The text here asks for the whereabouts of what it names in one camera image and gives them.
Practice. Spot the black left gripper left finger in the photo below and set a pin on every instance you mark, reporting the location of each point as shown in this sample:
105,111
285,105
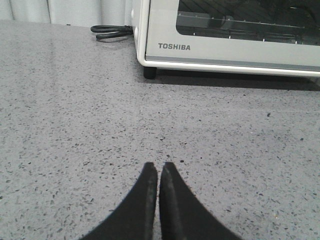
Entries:
133,219

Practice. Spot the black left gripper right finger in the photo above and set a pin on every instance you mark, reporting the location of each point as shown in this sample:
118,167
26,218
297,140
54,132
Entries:
182,216

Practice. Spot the white Toshiba toaster oven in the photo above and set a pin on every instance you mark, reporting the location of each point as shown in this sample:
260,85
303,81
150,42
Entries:
225,57

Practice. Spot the grey curtain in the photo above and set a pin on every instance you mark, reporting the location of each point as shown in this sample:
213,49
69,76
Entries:
83,13

